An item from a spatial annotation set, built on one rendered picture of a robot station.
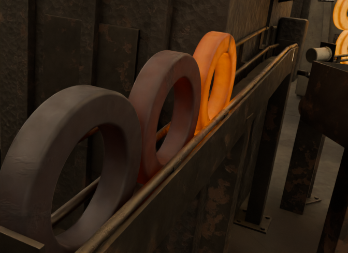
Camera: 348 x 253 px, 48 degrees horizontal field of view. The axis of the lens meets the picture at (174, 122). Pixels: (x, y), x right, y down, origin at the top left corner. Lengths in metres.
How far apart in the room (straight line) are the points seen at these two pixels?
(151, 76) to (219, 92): 0.31
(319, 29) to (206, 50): 3.54
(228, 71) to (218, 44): 0.12
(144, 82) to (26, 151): 0.19
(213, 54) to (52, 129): 0.36
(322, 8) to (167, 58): 3.70
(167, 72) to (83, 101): 0.16
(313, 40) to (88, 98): 3.87
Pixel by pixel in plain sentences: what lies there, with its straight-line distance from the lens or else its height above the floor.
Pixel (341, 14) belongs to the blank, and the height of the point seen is 0.84.
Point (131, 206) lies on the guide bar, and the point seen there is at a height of 0.60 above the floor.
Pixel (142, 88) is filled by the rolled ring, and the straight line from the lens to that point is 0.45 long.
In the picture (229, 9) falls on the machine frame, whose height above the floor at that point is 0.81.
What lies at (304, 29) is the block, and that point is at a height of 0.76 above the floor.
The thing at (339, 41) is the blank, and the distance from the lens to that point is 1.80.
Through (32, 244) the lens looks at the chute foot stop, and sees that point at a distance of 0.31.
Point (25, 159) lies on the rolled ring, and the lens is 0.31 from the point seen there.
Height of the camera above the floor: 0.81
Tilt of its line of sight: 17 degrees down
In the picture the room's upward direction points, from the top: 7 degrees clockwise
